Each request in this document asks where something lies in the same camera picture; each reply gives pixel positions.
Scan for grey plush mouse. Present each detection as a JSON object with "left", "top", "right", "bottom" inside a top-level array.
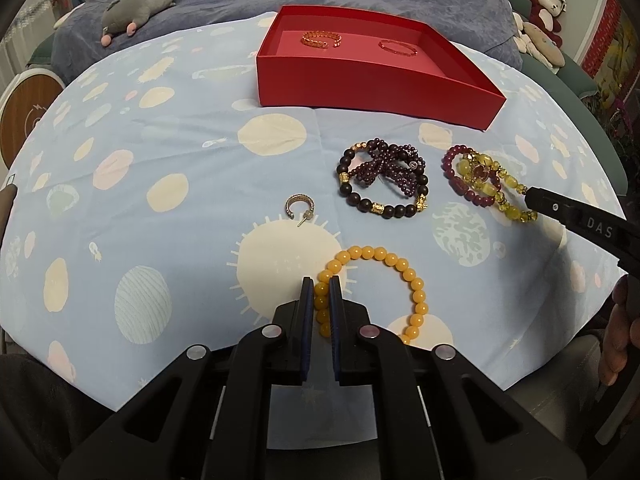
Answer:
[{"left": 100, "top": 0, "right": 177, "bottom": 47}]

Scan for colourful wall hanging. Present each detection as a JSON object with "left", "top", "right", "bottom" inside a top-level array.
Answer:
[{"left": 575, "top": 0, "right": 640, "bottom": 111}]

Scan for red monkey plush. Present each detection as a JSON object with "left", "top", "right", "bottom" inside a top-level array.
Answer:
[{"left": 526, "top": 0, "right": 568, "bottom": 48}]

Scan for beige plush toy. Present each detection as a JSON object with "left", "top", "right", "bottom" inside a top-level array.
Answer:
[{"left": 512, "top": 10, "right": 566, "bottom": 68}]

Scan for white round device wooden disc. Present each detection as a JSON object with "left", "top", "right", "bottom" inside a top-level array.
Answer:
[{"left": 0, "top": 67, "right": 66, "bottom": 171}]

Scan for white lace curtain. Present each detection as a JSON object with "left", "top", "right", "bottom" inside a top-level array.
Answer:
[{"left": 0, "top": 0, "right": 56, "bottom": 71}]

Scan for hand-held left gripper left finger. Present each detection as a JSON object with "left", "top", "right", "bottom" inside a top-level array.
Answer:
[{"left": 57, "top": 276, "right": 315, "bottom": 480}]

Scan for maroon bead bracelet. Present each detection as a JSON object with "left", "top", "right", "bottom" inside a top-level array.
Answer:
[{"left": 441, "top": 144, "right": 503, "bottom": 206}]

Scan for thin red bangle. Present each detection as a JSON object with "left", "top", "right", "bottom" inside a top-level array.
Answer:
[{"left": 378, "top": 38, "right": 418, "bottom": 56}]

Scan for red cardboard box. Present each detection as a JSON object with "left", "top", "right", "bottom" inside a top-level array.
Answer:
[{"left": 256, "top": 5, "right": 507, "bottom": 132}]

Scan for person's right hand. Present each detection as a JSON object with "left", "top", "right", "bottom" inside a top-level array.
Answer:
[{"left": 597, "top": 276, "right": 640, "bottom": 388}]

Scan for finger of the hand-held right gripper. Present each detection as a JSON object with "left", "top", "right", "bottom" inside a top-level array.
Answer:
[{"left": 524, "top": 186, "right": 640, "bottom": 281}]

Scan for orange-yellow bead bracelet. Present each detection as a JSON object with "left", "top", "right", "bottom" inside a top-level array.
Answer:
[{"left": 312, "top": 245, "right": 426, "bottom": 347}]

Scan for yellow-green bead bracelet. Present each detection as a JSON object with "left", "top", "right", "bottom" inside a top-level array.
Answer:
[{"left": 457, "top": 150, "right": 540, "bottom": 224}]

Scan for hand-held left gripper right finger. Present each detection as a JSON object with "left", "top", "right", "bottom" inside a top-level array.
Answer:
[{"left": 328, "top": 276, "right": 586, "bottom": 480}]

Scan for long purple bead strand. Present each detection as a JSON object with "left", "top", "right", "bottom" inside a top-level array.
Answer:
[{"left": 350, "top": 139, "right": 427, "bottom": 201}]

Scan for metal hoop earring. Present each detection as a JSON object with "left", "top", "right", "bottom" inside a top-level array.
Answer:
[{"left": 285, "top": 193, "right": 316, "bottom": 227}]

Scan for dark bead bracelet gold accents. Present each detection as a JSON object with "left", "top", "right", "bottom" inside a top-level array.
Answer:
[{"left": 337, "top": 142, "right": 432, "bottom": 220}]

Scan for green sofa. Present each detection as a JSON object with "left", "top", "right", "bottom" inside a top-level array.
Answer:
[{"left": 487, "top": 0, "right": 626, "bottom": 196}]

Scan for blue planet print cloth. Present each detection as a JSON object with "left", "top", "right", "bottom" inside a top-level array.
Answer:
[{"left": 0, "top": 10, "right": 636, "bottom": 408}]

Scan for orange bead bracelet in box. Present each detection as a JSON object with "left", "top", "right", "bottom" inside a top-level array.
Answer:
[{"left": 301, "top": 30, "right": 345, "bottom": 51}]

